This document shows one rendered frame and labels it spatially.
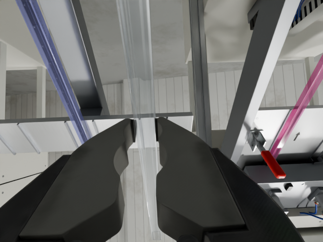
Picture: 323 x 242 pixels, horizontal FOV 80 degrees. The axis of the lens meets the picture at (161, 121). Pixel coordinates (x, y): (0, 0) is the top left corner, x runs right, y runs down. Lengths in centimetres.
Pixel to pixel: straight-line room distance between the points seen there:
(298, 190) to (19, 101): 492
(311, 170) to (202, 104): 32
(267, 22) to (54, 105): 425
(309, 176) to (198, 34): 50
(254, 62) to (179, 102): 298
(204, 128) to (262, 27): 36
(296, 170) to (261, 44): 32
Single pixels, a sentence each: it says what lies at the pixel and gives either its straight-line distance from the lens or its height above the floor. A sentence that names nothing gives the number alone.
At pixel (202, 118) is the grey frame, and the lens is 61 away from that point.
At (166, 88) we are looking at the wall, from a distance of 340.
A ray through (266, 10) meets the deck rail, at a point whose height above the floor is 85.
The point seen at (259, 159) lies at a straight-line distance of 53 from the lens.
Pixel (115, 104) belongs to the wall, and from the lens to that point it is 367.
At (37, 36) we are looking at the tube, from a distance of 25.
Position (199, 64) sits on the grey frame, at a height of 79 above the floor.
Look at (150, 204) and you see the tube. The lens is 21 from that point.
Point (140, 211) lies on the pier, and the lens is 344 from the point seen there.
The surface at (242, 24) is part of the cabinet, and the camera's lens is 85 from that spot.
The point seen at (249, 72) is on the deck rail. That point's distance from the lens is 38.
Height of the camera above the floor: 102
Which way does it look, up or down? 5 degrees down
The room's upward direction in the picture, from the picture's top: 178 degrees clockwise
